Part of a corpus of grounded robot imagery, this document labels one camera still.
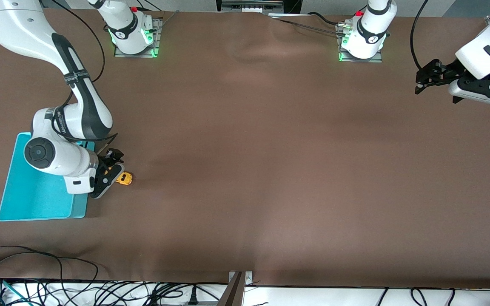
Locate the turquoise plastic bin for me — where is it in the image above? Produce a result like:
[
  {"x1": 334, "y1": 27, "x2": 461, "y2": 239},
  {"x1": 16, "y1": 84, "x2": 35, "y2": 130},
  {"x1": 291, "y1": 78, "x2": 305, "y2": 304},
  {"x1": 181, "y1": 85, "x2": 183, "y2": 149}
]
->
[{"x1": 0, "y1": 132, "x2": 96, "y2": 222}]

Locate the brown table cloth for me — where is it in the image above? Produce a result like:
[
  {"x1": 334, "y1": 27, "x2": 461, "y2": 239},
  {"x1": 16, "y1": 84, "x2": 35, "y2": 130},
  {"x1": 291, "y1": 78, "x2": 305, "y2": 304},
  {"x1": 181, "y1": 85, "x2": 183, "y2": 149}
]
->
[{"x1": 0, "y1": 8, "x2": 490, "y2": 289}]

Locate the grey power strip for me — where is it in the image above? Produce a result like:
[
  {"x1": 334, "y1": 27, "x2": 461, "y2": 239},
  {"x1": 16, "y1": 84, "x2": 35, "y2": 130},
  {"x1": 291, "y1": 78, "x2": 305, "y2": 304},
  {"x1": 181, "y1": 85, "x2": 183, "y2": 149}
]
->
[{"x1": 151, "y1": 300, "x2": 228, "y2": 306}]

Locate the metal clamp plate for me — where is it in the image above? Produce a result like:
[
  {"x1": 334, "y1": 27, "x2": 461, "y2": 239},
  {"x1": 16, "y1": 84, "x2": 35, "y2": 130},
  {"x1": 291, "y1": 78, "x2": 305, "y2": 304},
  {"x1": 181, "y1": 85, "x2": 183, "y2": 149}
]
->
[{"x1": 228, "y1": 271, "x2": 253, "y2": 286}]

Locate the dark equipment rack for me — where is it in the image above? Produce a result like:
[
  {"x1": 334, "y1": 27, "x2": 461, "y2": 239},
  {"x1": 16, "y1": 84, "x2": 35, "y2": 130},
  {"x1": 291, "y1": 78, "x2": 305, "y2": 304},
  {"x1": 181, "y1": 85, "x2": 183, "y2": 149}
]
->
[{"x1": 217, "y1": 0, "x2": 303, "y2": 14}]

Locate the thin black cable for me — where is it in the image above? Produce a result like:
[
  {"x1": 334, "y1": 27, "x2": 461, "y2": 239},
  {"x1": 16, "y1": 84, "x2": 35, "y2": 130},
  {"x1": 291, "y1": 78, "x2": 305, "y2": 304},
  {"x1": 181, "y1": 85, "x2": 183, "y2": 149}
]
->
[
  {"x1": 51, "y1": 0, "x2": 105, "y2": 83},
  {"x1": 411, "y1": 0, "x2": 430, "y2": 71}
]

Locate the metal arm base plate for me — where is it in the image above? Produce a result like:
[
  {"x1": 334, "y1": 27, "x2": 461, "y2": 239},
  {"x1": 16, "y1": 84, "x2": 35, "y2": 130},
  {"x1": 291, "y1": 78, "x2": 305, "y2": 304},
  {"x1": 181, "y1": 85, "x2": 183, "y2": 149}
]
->
[
  {"x1": 114, "y1": 18, "x2": 163, "y2": 58},
  {"x1": 336, "y1": 23, "x2": 384, "y2": 63}
]

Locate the black looped floor cable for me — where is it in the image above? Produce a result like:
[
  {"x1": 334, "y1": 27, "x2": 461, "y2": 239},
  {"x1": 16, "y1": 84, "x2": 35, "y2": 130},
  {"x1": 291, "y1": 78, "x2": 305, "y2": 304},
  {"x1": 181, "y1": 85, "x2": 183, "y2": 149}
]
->
[{"x1": 0, "y1": 246, "x2": 99, "y2": 294}]

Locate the black base cable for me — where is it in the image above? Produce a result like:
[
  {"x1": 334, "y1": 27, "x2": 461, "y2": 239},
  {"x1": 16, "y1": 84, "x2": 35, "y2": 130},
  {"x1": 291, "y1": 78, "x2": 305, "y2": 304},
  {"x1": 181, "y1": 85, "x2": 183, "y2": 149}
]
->
[{"x1": 309, "y1": 12, "x2": 358, "y2": 27}]

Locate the grey base cable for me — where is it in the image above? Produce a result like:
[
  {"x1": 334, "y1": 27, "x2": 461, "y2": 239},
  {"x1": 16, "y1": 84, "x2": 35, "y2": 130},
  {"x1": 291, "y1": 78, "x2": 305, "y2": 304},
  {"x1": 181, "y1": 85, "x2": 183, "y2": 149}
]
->
[
  {"x1": 159, "y1": 10, "x2": 180, "y2": 27},
  {"x1": 271, "y1": 16, "x2": 340, "y2": 34}
]

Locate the teal cable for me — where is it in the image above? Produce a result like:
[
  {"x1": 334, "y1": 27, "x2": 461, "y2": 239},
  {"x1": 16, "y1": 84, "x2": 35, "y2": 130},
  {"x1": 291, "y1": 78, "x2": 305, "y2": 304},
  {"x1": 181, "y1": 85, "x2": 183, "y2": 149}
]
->
[{"x1": 0, "y1": 276, "x2": 33, "y2": 306}]

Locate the grey metal post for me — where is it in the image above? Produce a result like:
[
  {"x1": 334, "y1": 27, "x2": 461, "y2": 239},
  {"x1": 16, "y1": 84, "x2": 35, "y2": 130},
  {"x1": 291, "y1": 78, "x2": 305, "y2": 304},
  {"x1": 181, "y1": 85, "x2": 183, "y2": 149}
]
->
[{"x1": 219, "y1": 272, "x2": 245, "y2": 306}]

